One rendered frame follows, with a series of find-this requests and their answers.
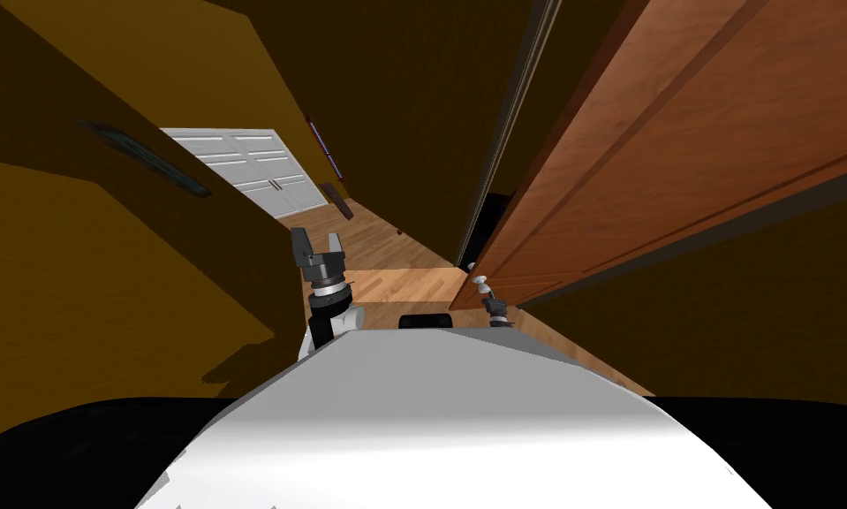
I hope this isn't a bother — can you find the narrow framed wall picture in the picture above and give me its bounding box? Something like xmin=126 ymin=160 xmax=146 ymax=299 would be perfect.
xmin=303 ymin=112 xmax=345 ymax=182

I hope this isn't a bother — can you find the brown wooden door leaf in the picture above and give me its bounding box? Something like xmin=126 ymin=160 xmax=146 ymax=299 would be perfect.
xmin=450 ymin=0 xmax=847 ymax=313

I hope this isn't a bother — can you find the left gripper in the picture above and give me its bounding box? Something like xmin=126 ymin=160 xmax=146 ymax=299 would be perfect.
xmin=291 ymin=227 xmax=347 ymax=287

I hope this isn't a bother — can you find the dark framed wall picture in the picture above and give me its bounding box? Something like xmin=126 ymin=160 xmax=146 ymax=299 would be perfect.
xmin=75 ymin=119 xmax=214 ymax=200

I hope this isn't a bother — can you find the white panelled double door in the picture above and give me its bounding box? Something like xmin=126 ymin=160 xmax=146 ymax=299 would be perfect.
xmin=159 ymin=127 xmax=329 ymax=220

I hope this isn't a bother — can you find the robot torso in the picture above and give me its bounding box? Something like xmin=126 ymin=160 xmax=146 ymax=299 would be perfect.
xmin=134 ymin=313 xmax=774 ymax=509

